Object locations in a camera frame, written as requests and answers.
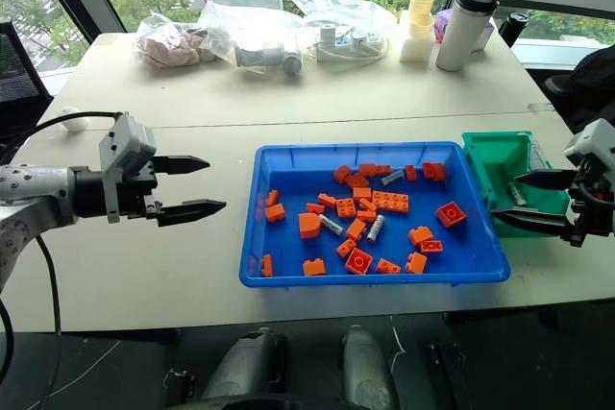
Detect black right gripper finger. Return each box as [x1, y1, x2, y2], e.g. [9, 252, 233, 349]
[490, 207, 572, 239]
[513, 168, 578, 190]

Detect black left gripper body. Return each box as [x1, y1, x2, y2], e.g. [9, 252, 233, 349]
[118, 156, 162, 227]

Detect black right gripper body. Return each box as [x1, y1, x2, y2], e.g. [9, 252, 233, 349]
[566, 157, 615, 246]

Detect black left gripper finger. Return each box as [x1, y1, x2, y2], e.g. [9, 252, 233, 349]
[153, 155, 211, 178]
[156, 199, 228, 229]

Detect green plastic bin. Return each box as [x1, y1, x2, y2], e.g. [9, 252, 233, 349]
[461, 130, 574, 239]

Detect purple container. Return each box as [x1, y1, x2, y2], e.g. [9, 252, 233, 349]
[432, 9, 496, 54]

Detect red upside-down toy brick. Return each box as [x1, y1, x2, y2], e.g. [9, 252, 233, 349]
[434, 200, 468, 229]
[344, 246, 375, 276]

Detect small white cap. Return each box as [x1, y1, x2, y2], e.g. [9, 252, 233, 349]
[61, 106, 90, 133]

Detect blue plastic tray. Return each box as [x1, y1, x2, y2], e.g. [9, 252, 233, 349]
[238, 141, 512, 288]

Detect rounded orange building block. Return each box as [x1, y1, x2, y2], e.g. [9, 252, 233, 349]
[297, 211, 322, 240]

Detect plastic bag with pink items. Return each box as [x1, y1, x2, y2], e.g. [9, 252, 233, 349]
[133, 12, 218, 69]

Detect plastic bag with grey device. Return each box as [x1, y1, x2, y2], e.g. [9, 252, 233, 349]
[198, 0, 308, 79]

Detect orange 2x4 plastic toy brick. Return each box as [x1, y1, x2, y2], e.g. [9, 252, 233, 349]
[370, 189, 411, 213]

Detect black bottle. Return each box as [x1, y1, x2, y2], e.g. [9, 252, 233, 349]
[499, 11, 530, 47]

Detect grey rounded robot leg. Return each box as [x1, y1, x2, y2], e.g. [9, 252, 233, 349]
[200, 326, 290, 402]
[341, 325, 401, 410]

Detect black mesh office chair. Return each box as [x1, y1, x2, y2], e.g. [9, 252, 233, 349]
[0, 17, 55, 147]

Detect white tumbler with black lid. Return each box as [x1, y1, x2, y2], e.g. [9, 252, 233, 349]
[435, 0, 502, 73]

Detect long orange building block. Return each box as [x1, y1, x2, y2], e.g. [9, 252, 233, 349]
[357, 162, 393, 178]

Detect stack of cream cups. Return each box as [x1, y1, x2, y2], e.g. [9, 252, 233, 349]
[399, 10, 434, 64]

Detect white power strip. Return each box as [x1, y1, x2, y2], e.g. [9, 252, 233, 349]
[313, 24, 386, 63]

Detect stacked yellow cups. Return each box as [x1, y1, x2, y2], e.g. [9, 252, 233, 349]
[407, 0, 437, 40]

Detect plastic bag with power strip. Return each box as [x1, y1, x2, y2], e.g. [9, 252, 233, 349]
[286, 0, 401, 64]

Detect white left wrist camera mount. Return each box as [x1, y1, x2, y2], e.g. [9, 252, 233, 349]
[98, 111, 159, 225]

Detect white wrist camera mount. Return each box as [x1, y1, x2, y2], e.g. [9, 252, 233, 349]
[562, 117, 615, 169]
[98, 111, 159, 225]

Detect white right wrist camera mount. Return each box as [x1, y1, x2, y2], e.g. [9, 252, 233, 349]
[562, 117, 615, 169]

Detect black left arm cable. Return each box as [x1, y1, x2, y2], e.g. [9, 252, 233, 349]
[0, 110, 124, 410]

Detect black floor bracket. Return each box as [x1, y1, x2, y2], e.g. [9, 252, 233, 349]
[421, 339, 471, 410]

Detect thin white floor cable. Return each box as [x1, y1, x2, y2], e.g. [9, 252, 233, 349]
[387, 315, 404, 385]

